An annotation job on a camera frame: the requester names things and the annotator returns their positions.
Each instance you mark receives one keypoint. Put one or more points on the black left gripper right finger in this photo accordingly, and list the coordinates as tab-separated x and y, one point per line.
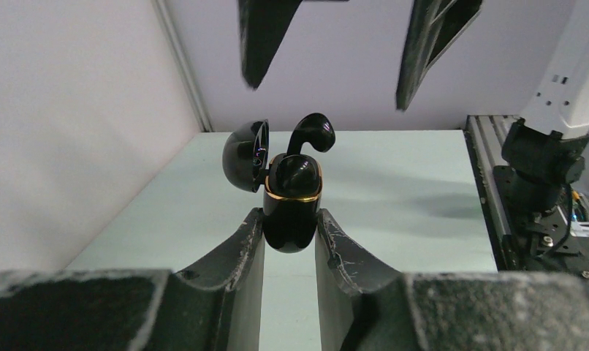
365	304

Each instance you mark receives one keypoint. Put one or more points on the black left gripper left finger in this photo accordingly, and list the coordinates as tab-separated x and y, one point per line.
213	304

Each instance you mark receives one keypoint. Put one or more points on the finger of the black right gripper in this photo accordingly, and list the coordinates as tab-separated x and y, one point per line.
434	25
262	27

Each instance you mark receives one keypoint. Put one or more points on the black glossy wireless earbud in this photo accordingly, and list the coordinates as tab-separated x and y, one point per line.
315	129

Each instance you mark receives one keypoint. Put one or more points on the black glossy earbud charging case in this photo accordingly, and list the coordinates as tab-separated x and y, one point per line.
292	185

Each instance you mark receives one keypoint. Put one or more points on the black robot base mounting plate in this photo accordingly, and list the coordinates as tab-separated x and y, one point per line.
541	232

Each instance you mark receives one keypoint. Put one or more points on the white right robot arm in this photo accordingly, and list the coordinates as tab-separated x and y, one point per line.
558	110

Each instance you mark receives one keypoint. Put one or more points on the right green circuit board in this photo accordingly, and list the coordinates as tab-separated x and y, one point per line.
580	215

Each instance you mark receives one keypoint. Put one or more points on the left aluminium frame post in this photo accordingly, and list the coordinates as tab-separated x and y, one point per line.
183	63

